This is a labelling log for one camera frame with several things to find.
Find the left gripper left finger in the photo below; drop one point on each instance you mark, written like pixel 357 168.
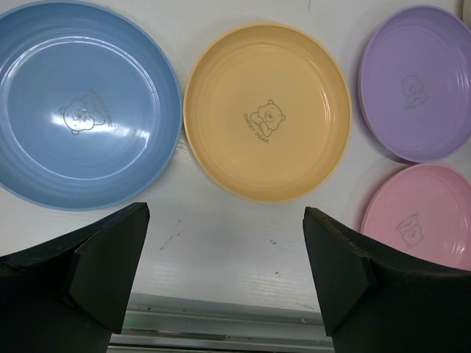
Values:
pixel 70 294

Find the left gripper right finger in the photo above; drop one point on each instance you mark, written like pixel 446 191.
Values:
pixel 374 298

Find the pink plate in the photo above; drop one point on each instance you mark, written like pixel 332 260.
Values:
pixel 424 211

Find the blue plate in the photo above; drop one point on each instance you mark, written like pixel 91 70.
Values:
pixel 91 109

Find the yellow plate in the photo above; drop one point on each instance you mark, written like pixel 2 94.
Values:
pixel 267 112

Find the purple plate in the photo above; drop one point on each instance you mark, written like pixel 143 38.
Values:
pixel 414 84

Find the aluminium frame rail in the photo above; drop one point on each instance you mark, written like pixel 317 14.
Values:
pixel 166 324

